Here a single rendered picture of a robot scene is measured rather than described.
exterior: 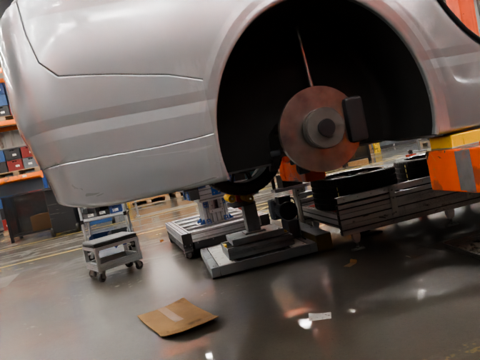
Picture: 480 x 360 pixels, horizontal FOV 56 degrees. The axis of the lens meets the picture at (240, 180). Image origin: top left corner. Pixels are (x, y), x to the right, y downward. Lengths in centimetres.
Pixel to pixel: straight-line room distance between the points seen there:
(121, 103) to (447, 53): 119
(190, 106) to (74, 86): 36
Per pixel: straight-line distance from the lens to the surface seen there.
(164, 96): 150
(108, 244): 405
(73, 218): 942
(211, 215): 445
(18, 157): 1332
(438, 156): 188
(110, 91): 150
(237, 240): 330
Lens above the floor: 81
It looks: 3 degrees down
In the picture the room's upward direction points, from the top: 12 degrees counter-clockwise
